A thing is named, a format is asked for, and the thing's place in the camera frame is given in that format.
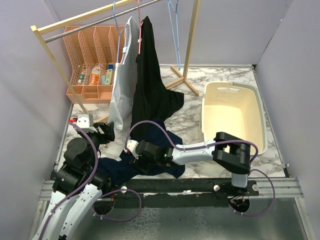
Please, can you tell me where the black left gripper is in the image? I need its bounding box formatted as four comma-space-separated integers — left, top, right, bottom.
78, 120, 115, 169

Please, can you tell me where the navy blue t shirt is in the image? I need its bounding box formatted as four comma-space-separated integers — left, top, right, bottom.
96, 123, 185, 185

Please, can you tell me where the light blue clothes hanger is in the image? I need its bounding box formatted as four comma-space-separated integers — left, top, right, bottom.
167, 0, 181, 70

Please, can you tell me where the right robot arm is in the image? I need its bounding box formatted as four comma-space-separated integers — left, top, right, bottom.
125, 132, 251, 196

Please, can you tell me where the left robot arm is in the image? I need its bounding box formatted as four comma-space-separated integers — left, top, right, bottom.
33, 117, 115, 240

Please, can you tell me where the white t shirt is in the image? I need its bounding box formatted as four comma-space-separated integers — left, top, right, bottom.
108, 16, 141, 132

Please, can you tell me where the black t shirt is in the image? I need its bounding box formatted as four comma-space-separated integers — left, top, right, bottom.
131, 16, 184, 126

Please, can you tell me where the pink clothes hanger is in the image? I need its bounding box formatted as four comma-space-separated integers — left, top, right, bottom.
137, 0, 143, 55

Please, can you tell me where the pink plastic organizer basket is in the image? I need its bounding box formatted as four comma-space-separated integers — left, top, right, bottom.
63, 25, 126, 104

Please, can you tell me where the cream laundry basket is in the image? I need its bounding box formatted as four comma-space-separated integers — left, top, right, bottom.
200, 81, 268, 155

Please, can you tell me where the wooden clothes rack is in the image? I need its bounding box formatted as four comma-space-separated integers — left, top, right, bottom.
30, 0, 200, 114

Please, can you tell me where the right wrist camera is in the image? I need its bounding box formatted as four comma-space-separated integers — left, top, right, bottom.
124, 139, 139, 159

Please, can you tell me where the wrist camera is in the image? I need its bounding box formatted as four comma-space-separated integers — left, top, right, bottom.
124, 139, 139, 159
76, 113, 98, 133

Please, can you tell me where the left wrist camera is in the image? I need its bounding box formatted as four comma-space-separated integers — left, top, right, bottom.
76, 113, 98, 133

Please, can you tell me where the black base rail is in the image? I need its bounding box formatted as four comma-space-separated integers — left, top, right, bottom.
122, 178, 259, 208

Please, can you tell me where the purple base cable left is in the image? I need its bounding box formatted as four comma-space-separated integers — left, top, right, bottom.
91, 188, 143, 222

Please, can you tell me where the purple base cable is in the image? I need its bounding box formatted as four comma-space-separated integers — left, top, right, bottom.
91, 188, 143, 222
232, 168, 277, 219

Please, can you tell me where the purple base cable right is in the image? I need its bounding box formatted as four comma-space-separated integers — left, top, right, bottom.
232, 168, 277, 219

